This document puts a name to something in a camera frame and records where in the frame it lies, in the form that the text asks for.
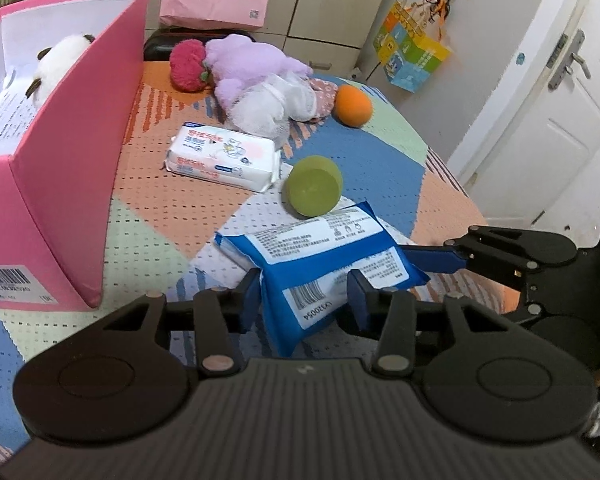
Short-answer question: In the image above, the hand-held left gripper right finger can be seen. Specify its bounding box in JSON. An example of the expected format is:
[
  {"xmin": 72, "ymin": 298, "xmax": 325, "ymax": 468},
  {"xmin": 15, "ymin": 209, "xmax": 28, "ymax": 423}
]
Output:
[{"xmin": 346, "ymin": 269, "xmax": 518, "ymax": 378}]

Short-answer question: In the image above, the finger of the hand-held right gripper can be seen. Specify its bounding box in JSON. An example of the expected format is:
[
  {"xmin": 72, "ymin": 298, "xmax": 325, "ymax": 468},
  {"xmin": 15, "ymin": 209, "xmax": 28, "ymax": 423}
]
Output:
[{"xmin": 402, "ymin": 226, "xmax": 579, "ymax": 293}]

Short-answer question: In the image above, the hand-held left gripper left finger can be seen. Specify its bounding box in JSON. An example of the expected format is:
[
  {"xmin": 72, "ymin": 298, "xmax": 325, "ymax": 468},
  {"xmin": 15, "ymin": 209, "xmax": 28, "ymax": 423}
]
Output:
[{"xmin": 102, "ymin": 268, "xmax": 262, "ymax": 378}]

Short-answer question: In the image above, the blue wipes packet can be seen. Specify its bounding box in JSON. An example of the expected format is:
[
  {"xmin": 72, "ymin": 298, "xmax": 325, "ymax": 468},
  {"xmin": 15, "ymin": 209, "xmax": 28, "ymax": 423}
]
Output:
[{"xmin": 214, "ymin": 201, "xmax": 431, "ymax": 358}]

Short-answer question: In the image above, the orange ball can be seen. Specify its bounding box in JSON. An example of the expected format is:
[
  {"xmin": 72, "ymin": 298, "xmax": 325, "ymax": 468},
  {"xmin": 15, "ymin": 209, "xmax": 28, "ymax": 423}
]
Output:
[{"xmin": 334, "ymin": 85, "xmax": 373, "ymax": 127}]

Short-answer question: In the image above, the white mesh bath sponge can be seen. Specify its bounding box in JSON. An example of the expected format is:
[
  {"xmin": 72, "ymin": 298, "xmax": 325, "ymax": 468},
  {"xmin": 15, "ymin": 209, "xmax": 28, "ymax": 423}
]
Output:
[{"xmin": 225, "ymin": 72, "xmax": 318, "ymax": 138}]

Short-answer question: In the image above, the pink cardboard box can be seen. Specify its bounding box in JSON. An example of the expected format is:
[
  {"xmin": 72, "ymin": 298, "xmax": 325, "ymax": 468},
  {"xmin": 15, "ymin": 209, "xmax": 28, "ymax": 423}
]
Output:
[{"xmin": 0, "ymin": 0, "xmax": 151, "ymax": 308}]

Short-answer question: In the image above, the purple plush toy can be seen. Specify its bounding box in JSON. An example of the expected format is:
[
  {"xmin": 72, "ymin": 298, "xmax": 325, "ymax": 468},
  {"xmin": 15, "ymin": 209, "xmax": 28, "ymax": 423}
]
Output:
[{"xmin": 202, "ymin": 34, "xmax": 313, "ymax": 111}]

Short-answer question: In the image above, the patchwork blanket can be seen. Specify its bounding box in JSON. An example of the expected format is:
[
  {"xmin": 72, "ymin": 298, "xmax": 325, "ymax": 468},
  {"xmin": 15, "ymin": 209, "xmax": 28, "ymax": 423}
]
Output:
[{"xmin": 0, "ymin": 60, "xmax": 526, "ymax": 456}]

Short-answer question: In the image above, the green cylinder toy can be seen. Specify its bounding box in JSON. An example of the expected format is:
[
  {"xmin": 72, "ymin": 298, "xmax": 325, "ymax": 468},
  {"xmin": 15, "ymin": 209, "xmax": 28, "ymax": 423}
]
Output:
[{"xmin": 286, "ymin": 155, "xmax": 343, "ymax": 218}]

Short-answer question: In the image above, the white wipes packet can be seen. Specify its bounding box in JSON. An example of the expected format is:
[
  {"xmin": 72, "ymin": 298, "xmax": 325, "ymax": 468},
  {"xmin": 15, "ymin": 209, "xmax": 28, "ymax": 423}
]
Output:
[{"xmin": 164, "ymin": 121, "xmax": 283, "ymax": 193}]

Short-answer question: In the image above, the white door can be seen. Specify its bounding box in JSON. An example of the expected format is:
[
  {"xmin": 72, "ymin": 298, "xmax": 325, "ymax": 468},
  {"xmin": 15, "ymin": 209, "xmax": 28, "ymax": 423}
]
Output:
[{"xmin": 447, "ymin": 0, "xmax": 600, "ymax": 226}]

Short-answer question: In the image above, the pink patterned cloth pouch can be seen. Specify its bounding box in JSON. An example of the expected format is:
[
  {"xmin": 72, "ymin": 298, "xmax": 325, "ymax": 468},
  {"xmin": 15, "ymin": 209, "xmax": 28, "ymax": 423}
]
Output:
[{"xmin": 300, "ymin": 77, "xmax": 340, "ymax": 122}]

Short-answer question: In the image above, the colourful paper gift bag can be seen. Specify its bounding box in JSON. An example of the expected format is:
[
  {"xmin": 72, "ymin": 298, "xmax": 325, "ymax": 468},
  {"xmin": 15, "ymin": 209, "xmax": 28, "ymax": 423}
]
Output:
[{"xmin": 372, "ymin": 0, "xmax": 453, "ymax": 93}]

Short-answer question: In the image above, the red strawberry plush toy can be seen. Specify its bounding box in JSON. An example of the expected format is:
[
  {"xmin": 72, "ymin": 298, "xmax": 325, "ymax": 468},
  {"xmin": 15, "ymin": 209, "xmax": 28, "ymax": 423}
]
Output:
[{"xmin": 169, "ymin": 39, "xmax": 216, "ymax": 93}]

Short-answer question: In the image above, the black suitcase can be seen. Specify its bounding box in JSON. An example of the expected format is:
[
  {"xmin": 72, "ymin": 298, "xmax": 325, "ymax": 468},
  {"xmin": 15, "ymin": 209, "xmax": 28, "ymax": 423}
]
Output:
[{"xmin": 142, "ymin": 29, "xmax": 256, "ymax": 63}]

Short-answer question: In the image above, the white wardrobe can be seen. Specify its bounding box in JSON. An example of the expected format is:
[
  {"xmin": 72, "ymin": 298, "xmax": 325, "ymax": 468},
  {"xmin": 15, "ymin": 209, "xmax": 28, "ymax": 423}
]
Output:
[{"xmin": 60, "ymin": 0, "xmax": 398, "ymax": 81}]

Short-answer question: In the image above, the white printed packet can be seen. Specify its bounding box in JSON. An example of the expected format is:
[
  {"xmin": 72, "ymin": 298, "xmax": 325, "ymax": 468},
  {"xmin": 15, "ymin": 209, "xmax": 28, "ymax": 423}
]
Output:
[{"xmin": 0, "ymin": 76, "xmax": 45, "ymax": 161}]

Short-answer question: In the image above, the white panda plush toy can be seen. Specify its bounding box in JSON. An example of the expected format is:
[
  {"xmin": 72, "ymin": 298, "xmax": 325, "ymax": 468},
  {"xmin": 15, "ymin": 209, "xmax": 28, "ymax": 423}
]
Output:
[{"xmin": 27, "ymin": 34, "xmax": 98, "ymax": 106}]

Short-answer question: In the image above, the metal door handle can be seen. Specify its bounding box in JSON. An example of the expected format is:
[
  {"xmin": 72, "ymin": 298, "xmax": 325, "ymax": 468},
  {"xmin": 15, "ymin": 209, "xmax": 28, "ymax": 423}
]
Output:
[{"xmin": 550, "ymin": 30, "xmax": 593, "ymax": 92}]

